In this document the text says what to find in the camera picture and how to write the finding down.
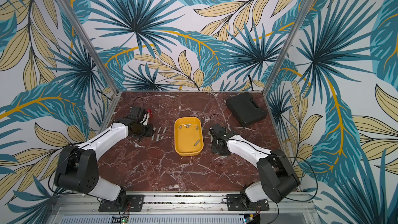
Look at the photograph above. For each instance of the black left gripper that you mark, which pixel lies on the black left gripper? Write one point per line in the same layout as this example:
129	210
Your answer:
149	132

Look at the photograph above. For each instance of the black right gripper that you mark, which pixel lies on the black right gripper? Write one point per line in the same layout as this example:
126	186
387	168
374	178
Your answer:
216	143

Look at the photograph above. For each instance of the yellow plastic storage tray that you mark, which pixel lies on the yellow plastic storage tray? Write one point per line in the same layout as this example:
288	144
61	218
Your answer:
185	138

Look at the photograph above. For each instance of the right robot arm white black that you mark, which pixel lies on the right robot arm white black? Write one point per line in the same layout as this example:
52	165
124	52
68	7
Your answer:
277	176

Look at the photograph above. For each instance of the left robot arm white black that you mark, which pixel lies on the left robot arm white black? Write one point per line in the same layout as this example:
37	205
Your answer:
77	168

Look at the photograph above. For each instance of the silver socket pile in tray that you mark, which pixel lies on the silver socket pile in tray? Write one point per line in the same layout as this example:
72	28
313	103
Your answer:
189	125

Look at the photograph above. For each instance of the steel valve with red handwheel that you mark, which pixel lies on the steel valve with red handwheel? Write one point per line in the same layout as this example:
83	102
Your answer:
149	112

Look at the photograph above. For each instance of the black tool case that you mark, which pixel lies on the black tool case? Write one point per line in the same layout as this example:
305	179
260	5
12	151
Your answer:
245	109

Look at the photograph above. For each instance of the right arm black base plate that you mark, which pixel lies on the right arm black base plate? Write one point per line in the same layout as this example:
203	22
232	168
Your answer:
240	202

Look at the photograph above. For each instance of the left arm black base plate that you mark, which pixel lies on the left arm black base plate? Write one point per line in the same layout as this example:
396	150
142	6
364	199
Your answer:
131	203

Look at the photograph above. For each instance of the aluminium front rail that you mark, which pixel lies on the aluminium front rail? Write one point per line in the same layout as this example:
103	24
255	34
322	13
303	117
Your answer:
184	208

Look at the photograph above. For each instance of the aluminium frame post left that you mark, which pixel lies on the aluminium frame post left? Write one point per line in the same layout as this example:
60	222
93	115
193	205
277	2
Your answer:
84	38

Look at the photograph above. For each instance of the aluminium frame post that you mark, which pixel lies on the aluminium frame post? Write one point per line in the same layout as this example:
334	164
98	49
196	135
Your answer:
84	38
287	44

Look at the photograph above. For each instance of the aluminium frame post right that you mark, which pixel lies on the aluminium frame post right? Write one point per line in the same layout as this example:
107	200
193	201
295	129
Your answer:
287	44

